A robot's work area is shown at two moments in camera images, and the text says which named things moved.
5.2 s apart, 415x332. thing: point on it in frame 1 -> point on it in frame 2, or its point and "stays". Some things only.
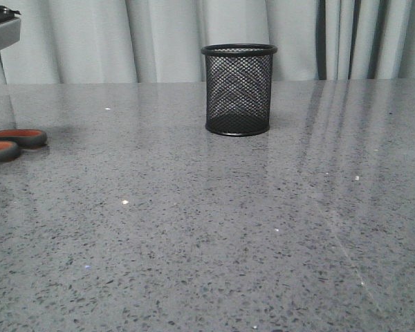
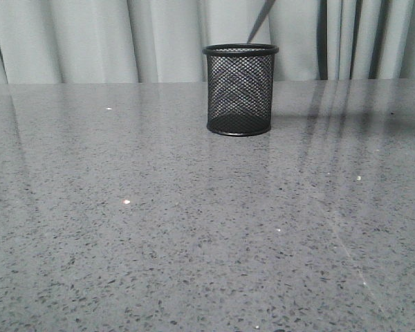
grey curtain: (93, 41) stays
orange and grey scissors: (3, 146) -> (267, 7)
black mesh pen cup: (238, 79) stays
